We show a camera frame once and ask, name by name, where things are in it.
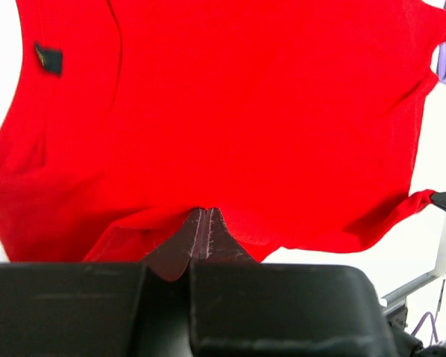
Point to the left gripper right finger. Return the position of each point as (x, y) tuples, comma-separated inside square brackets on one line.
[(242, 308)]

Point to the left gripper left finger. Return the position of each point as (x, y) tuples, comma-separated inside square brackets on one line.
[(102, 309)]

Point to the bright red t shirt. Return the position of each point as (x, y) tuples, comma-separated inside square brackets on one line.
[(298, 120)]

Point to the silver aluminium rail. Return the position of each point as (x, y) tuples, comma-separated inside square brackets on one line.
[(410, 287)]

